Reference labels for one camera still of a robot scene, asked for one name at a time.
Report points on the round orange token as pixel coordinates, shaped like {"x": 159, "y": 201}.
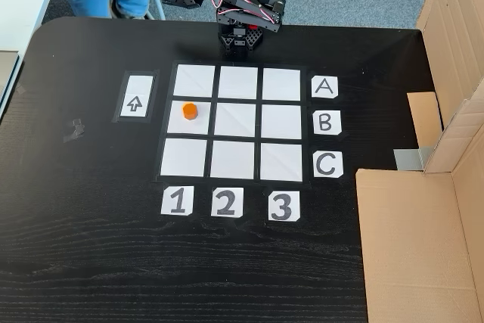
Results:
{"x": 189, "y": 110}

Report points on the white grid sheet black tape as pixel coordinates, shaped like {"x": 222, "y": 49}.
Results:
{"x": 234, "y": 130}

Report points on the white arrow paper sheet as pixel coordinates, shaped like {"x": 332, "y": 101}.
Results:
{"x": 134, "y": 105}

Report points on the paper sheet letter A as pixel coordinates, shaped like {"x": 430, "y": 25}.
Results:
{"x": 324, "y": 87}

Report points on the crumpled black tape piece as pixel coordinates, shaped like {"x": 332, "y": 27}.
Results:
{"x": 75, "y": 131}

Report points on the small black tape piece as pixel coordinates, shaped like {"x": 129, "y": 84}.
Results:
{"x": 20, "y": 90}

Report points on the paper sheet letter B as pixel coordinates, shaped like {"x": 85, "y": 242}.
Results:
{"x": 326, "y": 122}

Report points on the paper sheet number 1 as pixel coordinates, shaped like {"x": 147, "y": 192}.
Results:
{"x": 177, "y": 200}

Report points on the paper sheet number 2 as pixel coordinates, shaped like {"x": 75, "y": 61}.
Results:
{"x": 227, "y": 202}

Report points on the paper sheet letter C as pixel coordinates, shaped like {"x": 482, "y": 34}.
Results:
{"x": 327, "y": 164}

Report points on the paper sheet number 3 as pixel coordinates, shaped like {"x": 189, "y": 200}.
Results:
{"x": 283, "y": 205}

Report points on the grey tape strip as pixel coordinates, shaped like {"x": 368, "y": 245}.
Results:
{"x": 410, "y": 158}

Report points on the brown cardboard box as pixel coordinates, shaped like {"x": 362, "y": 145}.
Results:
{"x": 416, "y": 243}

